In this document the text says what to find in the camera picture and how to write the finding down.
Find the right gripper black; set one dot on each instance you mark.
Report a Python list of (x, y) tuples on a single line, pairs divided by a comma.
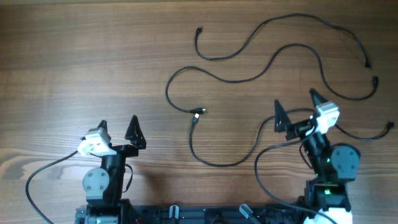
[(283, 124)]

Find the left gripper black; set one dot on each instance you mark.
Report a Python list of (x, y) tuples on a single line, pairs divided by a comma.
[(136, 140)]

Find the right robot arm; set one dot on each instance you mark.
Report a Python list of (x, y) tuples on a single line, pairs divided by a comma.
[(334, 165)]

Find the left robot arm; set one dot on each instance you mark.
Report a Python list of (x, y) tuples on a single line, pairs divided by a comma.
[(104, 185)]

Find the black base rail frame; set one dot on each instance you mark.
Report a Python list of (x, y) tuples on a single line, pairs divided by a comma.
[(206, 215)]

